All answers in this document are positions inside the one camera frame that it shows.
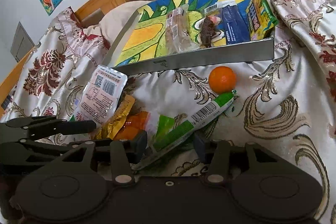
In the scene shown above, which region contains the clear pink sausage pack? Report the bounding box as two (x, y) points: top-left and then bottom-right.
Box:
(164, 7), (191, 53)

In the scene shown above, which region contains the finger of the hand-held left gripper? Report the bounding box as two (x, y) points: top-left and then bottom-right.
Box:
(0, 139), (80, 166)
(5, 116), (97, 140)

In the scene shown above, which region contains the gold foil snack packet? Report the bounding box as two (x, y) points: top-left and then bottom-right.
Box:
(93, 95), (136, 140)

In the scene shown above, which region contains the white green snack packet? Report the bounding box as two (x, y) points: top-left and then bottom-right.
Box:
(71, 65), (128, 128)

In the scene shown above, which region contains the floral satin blanket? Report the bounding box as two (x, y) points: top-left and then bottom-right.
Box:
(0, 0), (336, 224)

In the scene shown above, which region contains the yellow green snack packet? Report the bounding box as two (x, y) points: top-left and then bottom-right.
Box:
(245, 0), (279, 41)

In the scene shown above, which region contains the orange snack packet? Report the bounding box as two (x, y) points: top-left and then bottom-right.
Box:
(113, 112), (151, 141)

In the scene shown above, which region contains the grey metal tray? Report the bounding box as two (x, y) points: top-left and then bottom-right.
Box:
(104, 0), (276, 75)

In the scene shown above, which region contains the cream pillow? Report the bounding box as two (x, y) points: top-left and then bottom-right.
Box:
(84, 0), (328, 41)

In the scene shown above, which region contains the colourful dragon drawing sheet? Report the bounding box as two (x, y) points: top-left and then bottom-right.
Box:
(115, 0), (265, 67)

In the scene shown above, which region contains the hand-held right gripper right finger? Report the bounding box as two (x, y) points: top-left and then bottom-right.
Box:
(194, 133), (286, 185)

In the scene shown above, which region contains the green white sausage stick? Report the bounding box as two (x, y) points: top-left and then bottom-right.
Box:
(133, 90), (239, 171)

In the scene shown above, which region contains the grey wall panel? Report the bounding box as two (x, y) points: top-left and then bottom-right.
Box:
(10, 21), (35, 63)

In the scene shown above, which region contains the dark blue white packet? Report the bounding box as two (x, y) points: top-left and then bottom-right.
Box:
(220, 0), (251, 44)

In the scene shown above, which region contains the orange mandarin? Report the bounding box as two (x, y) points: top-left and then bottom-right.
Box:
(208, 66), (237, 95)

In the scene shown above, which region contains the dark brown meat snack pack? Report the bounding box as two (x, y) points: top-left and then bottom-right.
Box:
(198, 10), (226, 49)

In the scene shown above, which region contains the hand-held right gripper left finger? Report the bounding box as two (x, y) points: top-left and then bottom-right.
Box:
(47, 130), (148, 186)

